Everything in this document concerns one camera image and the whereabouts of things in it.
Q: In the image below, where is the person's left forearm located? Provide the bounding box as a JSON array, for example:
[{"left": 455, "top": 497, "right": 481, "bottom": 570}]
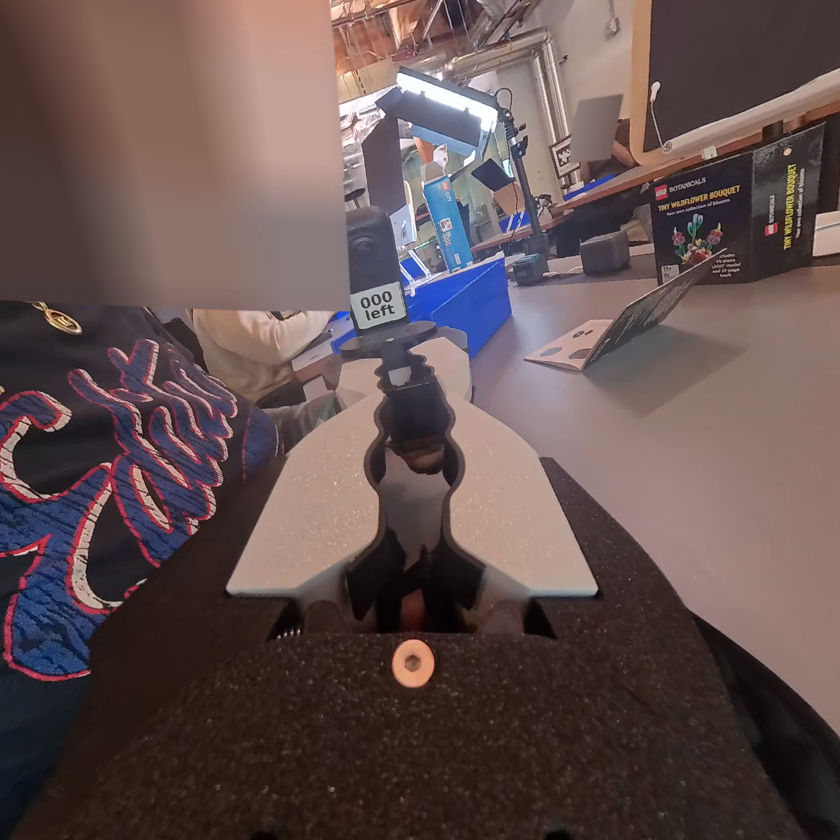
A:
[{"left": 267, "top": 392, "right": 345, "bottom": 450}]

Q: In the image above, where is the black glossy cardboard box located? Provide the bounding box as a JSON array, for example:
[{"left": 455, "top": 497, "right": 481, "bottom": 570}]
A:
[{"left": 650, "top": 125, "right": 825, "bottom": 286}]

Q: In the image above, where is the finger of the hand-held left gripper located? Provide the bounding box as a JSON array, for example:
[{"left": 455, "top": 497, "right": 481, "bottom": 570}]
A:
[
  {"left": 431, "top": 335, "right": 475, "bottom": 405},
  {"left": 335, "top": 355, "right": 384, "bottom": 410}
]

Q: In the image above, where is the black light stand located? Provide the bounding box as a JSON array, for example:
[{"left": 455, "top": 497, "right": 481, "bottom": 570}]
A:
[{"left": 493, "top": 112, "right": 552, "bottom": 286}]

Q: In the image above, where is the black board on white stand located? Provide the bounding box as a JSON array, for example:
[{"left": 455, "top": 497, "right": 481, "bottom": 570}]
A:
[{"left": 630, "top": 0, "right": 840, "bottom": 259}]

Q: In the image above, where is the blue printed carton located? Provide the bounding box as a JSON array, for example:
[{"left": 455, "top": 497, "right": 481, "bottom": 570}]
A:
[{"left": 423, "top": 171, "right": 476, "bottom": 273}]

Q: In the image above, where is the person's dark clothing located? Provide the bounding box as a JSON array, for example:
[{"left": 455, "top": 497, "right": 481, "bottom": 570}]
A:
[{"left": 0, "top": 302, "right": 283, "bottom": 840}]

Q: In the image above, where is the blue plastic bin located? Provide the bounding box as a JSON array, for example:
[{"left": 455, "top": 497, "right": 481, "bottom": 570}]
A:
[{"left": 331, "top": 256, "right": 513, "bottom": 358}]

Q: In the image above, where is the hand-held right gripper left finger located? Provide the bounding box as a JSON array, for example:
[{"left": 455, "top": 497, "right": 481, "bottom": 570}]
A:
[{"left": 226, "top": 394, "right": 392, "bottom": 615}]

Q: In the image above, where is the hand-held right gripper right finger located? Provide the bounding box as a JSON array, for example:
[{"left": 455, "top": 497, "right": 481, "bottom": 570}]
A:
[{"left": 440, "top": 398, "right": 598, "bottom": 618}]

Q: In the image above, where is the white instruction booklet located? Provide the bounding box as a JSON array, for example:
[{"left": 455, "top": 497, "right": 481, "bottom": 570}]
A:
[{"left": 525, "top": 250, "right": 727, "bottom": 372}]

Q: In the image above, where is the bright studio light panel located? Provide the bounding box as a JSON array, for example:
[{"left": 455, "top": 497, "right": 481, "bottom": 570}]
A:
[{"left": 377, "top": 66, "right": 502, "bottom": 149}]

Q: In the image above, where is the grey desk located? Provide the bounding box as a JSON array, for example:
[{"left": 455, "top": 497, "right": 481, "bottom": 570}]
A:
[{"left": 289, "top": 256, "right": 840, "bottom": 736}]

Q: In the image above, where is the black white marker tag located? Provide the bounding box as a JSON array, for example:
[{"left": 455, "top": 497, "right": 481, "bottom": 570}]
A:
[{"left": 550, "top": 134, "right": 581, "bottom": 181}]

